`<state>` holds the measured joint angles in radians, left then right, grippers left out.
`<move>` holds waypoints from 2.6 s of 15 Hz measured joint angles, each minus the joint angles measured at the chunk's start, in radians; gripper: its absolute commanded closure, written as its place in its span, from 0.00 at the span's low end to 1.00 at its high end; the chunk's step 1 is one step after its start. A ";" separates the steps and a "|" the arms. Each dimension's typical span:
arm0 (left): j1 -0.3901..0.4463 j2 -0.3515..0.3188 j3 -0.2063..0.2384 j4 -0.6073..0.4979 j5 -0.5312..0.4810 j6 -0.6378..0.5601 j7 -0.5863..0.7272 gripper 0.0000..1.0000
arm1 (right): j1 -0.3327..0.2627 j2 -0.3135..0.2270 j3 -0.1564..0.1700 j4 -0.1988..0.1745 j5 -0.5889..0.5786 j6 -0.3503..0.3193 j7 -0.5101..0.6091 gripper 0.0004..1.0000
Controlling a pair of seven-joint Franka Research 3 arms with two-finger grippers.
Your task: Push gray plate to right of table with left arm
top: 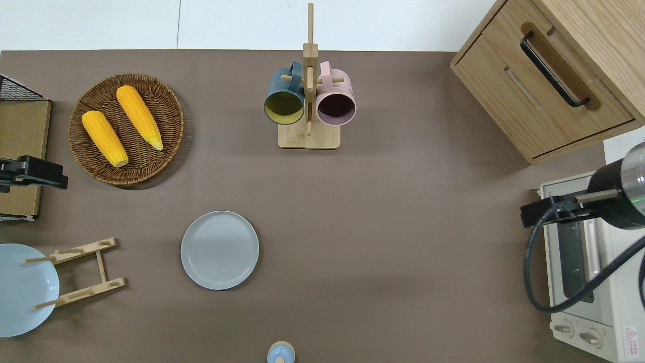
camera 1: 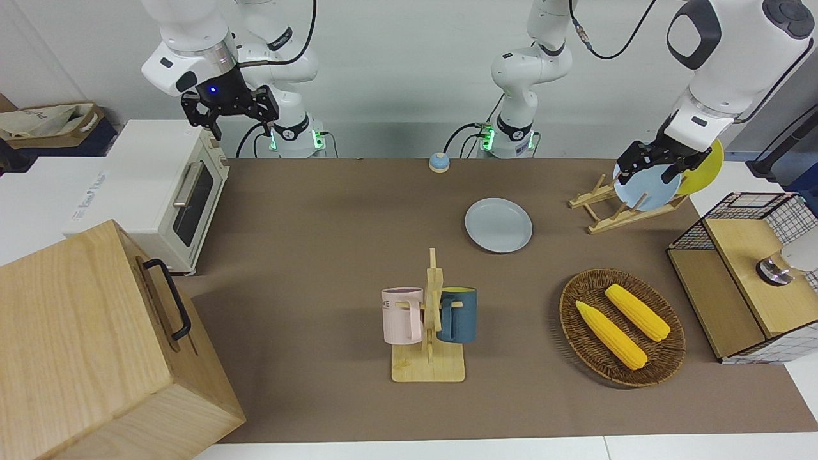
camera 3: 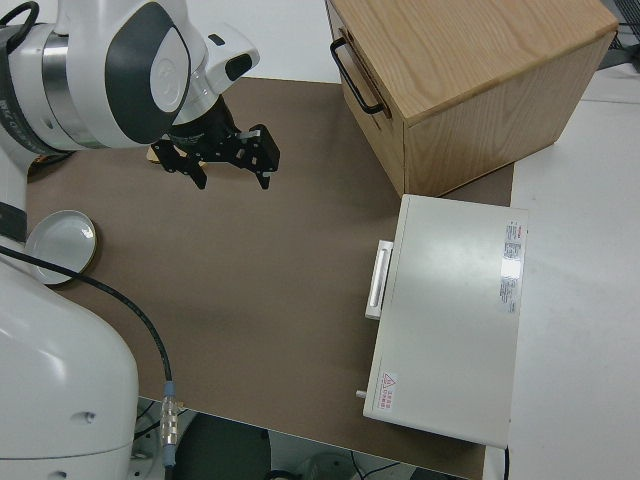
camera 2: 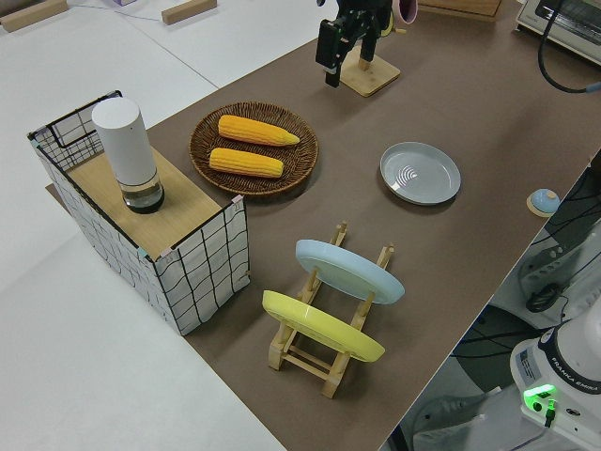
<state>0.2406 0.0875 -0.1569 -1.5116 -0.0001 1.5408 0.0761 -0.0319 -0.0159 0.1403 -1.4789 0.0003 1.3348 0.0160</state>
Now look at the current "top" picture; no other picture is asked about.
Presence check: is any black wire rack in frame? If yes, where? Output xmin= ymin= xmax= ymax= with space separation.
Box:
xmin=0 ymin=74 xmax=46 ymax=102

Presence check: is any blue bottle with wooden rim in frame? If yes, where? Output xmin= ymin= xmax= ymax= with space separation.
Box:
xmin=267 ymin=341 xmax=296 ymax=363

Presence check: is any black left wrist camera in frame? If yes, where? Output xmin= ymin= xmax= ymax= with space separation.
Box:
xmin=0 ymin=156 xmax=69 ymax=194

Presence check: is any pink mug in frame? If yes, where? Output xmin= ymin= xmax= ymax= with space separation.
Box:
xmin=316 ymin=61 xmax=357 ymax=127

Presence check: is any yellow corn cob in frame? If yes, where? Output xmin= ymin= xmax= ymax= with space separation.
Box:
xmin=82 ymin=110 xmax=129 ymax=168
xmin=116 ymin=85 xmax=164 ymax=151

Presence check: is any cream toaster oven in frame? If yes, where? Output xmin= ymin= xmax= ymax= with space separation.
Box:
xmin=537 ymin=171 xmax=645 ymax=363

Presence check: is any wooden drawer cabinet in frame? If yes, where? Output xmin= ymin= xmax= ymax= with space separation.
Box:
xmin=450 ymin=0 xmax=645 ymax=165

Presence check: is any gray round plate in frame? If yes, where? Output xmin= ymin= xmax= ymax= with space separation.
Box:
xmin=180 ymin=211 xmax=260 ymax=291

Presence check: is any wooden mug tree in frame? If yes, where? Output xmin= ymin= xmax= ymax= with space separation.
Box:
xmin=278 ymin=3 xmax=346 ymax=150

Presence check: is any light blue plate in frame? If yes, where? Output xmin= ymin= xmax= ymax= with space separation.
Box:
xmin=0 ymin=244 xmax=60 ymax=338

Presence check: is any brown wooden board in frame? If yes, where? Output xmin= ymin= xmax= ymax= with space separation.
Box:
xmin=0 ymin=100 xmax=52 ymax=221

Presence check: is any brown wicker basket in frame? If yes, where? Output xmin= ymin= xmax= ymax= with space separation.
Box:
xmin=69 ymin=74 xmax=185 ymax=187

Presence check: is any dark blue mug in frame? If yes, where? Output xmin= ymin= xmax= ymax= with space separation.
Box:
xmin=264 ymin=61 xmax=306 ymax=125

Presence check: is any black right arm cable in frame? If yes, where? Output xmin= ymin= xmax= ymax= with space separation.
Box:
xmin=523 ymin=201 xmax=645 ymax=314

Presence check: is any wooden plate rack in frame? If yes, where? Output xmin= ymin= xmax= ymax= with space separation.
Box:
xmin=22 ymin=238 xmax=126 ymax=310

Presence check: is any black cabinet handle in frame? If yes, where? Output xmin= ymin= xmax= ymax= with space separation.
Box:
xmin=520 ymin=32 xmax=590 ymax=108

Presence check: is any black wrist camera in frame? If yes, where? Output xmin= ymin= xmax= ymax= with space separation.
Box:
xmin=521 ymin=196 xmax=575 ymax=228
xmin=0 ymin=156 xmax=69 ymax=194

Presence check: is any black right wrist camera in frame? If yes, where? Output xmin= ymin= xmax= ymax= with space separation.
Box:
xmin=521 ymin=196 xmax=575 ymax=228

